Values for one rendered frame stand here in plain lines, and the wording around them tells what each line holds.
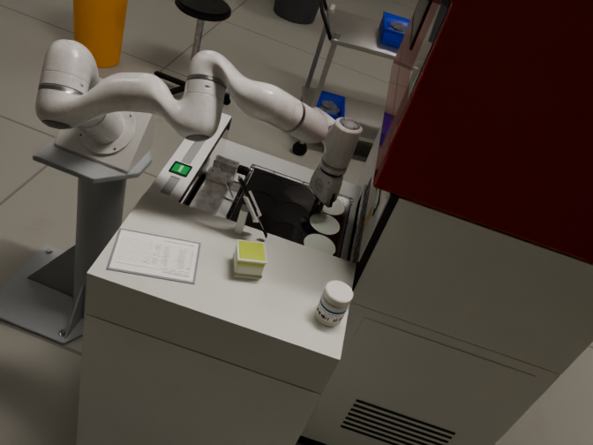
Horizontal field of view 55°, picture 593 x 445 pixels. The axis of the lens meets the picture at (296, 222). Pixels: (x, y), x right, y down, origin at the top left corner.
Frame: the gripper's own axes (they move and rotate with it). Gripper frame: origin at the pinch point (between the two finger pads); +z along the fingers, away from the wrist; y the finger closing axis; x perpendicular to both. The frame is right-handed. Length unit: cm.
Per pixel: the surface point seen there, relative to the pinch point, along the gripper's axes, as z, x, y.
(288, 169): 10.0, 9.6, -31.9
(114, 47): 77, 15, -255
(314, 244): 2.0, -8.6, 13.4
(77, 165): 10, -63, -45
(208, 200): 4.0, -31.5, -13.8
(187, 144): -4.0, -32.3, -32.8
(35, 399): 92, -82, -16
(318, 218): 1.9, -1.1, 3.2
